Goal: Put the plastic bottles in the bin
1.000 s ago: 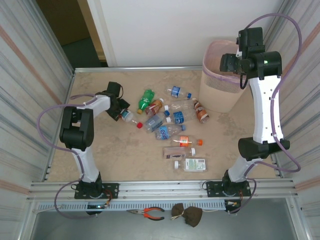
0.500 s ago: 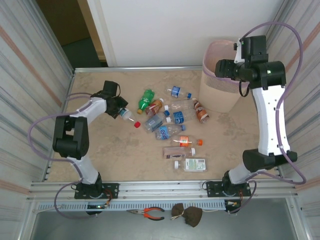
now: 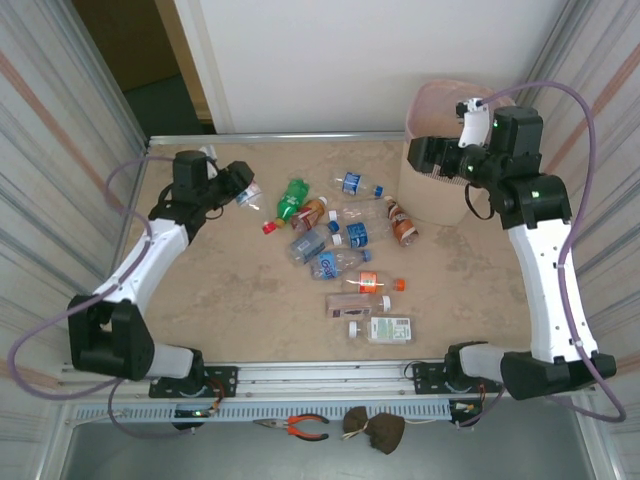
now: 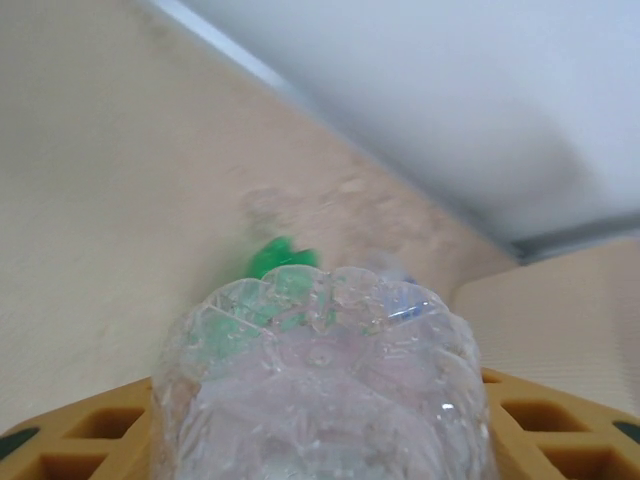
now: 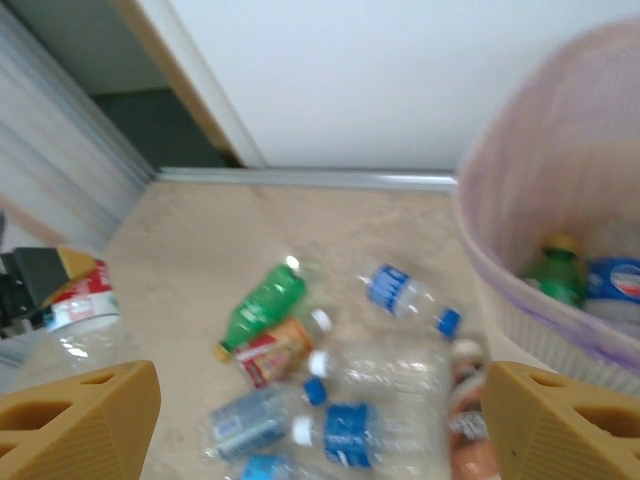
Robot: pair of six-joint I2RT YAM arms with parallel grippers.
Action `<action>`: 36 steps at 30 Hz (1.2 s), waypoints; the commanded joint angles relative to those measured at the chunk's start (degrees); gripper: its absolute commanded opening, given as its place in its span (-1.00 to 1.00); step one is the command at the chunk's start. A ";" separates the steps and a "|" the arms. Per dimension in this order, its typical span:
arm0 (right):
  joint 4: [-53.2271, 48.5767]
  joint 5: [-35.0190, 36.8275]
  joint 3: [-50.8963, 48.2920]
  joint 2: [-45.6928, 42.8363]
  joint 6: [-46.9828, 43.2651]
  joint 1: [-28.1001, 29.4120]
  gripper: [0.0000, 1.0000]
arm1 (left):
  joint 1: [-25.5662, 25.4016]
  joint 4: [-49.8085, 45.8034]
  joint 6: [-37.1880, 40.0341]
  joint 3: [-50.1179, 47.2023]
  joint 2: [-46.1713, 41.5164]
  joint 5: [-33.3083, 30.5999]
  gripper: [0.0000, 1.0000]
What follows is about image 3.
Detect large clear bottle no label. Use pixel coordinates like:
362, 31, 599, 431
327, 198, 394, 224

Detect grey slotted cable duct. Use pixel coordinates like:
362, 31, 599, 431
67, 399, 484, 424

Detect beige plastic waste bin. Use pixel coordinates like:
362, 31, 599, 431
398, 82, 496, 229

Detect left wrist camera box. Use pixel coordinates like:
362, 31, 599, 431
198, 143, 220, 176

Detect bottle green label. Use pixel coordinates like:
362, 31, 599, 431
348, 313, 417, 346

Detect aluminium table end rail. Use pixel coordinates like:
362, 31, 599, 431
147, 131, 407, 147

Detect orange handled pliers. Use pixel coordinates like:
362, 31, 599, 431
253, 413, 331, 442

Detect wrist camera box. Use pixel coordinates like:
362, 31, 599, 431
198, 143, 220, 176
453, 97, 490, 150

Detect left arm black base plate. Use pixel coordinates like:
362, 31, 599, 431
148, 364, 239, 400

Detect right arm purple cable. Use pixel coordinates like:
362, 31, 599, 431
458, 81, 627, 429

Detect aluminium mounting rail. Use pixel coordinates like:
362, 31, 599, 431
52, 355, 599, 401

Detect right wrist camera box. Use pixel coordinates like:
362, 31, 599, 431
453, 97, 490, 150

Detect clear bottle orange label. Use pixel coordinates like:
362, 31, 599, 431
341, 269, 407, 295

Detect small clear bottle blue label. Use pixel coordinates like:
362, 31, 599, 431
329, 171, 385, 199

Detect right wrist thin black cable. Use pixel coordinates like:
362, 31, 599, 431
463, 182, 496, 221

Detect corrugated metal side panel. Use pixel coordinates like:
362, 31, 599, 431
0, 0, 151, 416
494, 0, 640, 416

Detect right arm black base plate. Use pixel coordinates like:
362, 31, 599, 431
410, 360, 503, 396

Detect black electronics board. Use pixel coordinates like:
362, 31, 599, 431
172, 407, 219, 432
448, 398, 486, 429

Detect clear bottle red label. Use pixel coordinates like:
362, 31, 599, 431
234, 180, 279, 236

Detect aluminium table side rail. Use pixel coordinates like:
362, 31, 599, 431
127, 142, 152, 221

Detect clear bottle light blue label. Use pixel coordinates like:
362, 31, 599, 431
310, 248, 374, 280

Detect square bottle purple label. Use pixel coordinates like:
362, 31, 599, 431
324, 292, 392, 320

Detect brown iced coffee bottle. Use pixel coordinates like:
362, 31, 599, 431
290, 196, 330, 232

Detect clear bottle grey label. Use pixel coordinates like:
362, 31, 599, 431
287, 221, 342, 265

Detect white and tan door frame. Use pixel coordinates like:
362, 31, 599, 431
153, 0, 236, 135

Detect brown cloth pouch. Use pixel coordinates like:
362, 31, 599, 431
342, 405, 407, 456

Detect brown chocolate drink bottle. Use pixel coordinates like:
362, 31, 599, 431
383, 196, 419, 250

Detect green soda bottle yellow cap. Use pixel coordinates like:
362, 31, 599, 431
273, 177, 311, 230

